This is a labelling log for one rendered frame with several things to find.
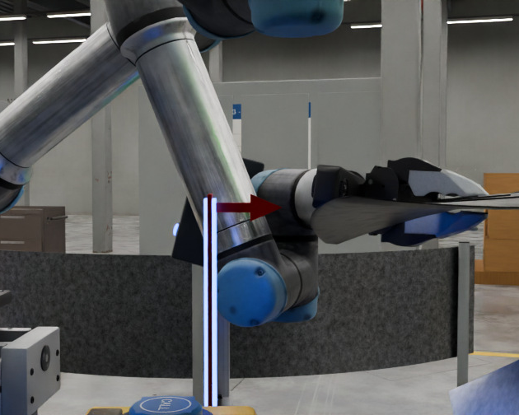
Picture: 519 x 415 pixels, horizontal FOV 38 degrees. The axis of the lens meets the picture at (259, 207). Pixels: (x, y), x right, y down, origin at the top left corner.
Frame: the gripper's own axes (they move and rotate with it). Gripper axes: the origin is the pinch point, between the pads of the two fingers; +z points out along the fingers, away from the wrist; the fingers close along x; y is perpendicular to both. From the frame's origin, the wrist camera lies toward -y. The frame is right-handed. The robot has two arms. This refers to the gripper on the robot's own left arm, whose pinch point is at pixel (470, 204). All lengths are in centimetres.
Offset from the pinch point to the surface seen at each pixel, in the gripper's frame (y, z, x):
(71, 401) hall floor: 117, -333, 107
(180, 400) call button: -37.6, 9.6, 13.8
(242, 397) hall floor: 194, -283, 99
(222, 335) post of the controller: 9, -51, 22
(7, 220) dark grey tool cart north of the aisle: 192, -661, 22
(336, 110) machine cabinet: 394, -443, -100
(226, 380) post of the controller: 10, -51, 28
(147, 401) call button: -39.1, 8.7, 14.0
